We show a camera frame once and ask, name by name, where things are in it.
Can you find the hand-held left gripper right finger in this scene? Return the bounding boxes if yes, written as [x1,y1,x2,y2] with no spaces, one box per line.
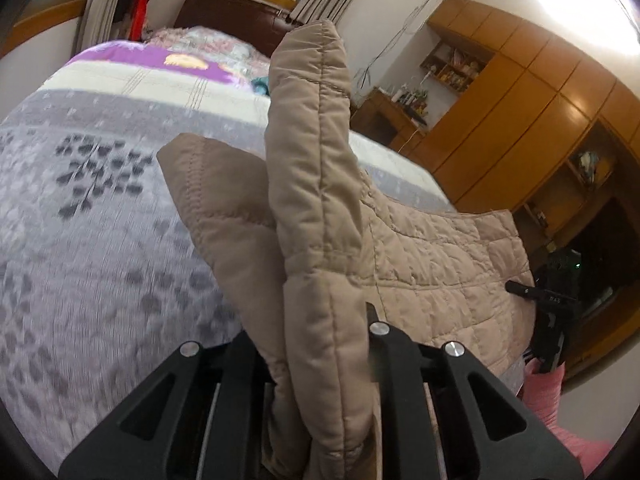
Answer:
[365,302,583,480]

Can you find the floral bedding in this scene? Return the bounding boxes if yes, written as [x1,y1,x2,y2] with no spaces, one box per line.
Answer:
[147,25,273,78]

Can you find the pink clothing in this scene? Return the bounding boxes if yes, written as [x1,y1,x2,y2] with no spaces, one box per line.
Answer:
[520,360,618,478]

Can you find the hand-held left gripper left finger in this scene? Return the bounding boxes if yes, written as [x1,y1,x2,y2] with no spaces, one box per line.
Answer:
[57,330,273,480]

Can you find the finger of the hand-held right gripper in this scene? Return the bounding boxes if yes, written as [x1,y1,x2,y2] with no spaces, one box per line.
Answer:
[505,280,548,302]

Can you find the wooden desk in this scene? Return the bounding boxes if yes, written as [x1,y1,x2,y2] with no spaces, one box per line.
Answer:
[350,87,431,153]

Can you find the tan quilted jacket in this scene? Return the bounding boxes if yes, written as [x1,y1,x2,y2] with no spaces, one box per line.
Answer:
[156,19,538,480]

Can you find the red hanging garment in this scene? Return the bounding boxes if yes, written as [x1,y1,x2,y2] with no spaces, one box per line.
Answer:
[127,0,151,41]

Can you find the dark wooden bed headboard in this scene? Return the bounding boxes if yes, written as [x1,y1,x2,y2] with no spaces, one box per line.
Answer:
[174,0,301,58]

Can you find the wooden wardrobe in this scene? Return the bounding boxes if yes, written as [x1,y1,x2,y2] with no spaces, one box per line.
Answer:
[395,0,640,376]

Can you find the books on wall shelf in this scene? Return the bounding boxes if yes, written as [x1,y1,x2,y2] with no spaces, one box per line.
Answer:
[420,42,488,93]

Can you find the purple printed blanket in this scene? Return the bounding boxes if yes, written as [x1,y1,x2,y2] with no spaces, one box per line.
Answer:
[65,40,251,86]

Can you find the large wooden-framed window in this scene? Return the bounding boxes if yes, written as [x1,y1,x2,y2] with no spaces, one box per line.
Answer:
[0,0,101,58]

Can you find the hanging wall cables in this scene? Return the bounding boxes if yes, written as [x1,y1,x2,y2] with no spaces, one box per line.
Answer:
[357,0,446,108]

